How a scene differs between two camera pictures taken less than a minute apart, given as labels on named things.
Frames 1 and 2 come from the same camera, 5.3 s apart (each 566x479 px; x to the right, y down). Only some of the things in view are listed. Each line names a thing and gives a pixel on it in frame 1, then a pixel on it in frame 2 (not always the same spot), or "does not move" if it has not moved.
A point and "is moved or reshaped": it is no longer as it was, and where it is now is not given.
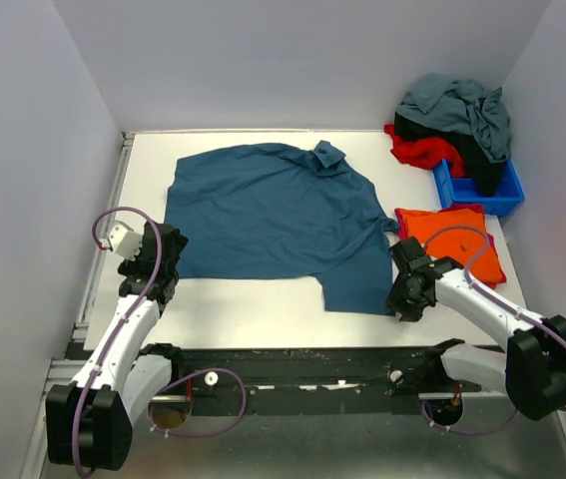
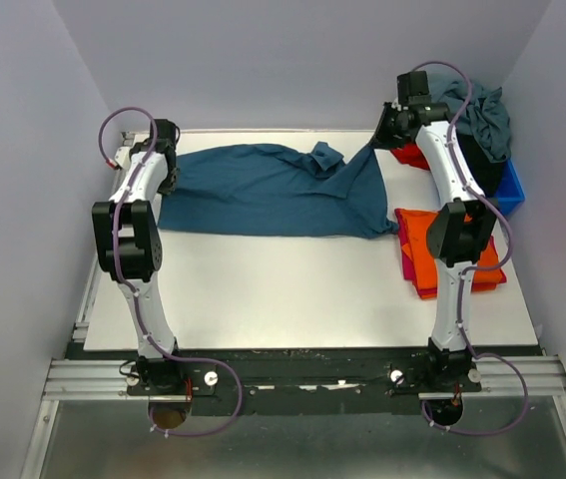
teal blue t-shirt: [277, 211] is moved or reshaped
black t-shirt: [485, 176] does not move
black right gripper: [412, 312] to [381, 140]
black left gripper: [130, 266] to [168, 187]
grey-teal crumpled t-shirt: [441, 102] does not move
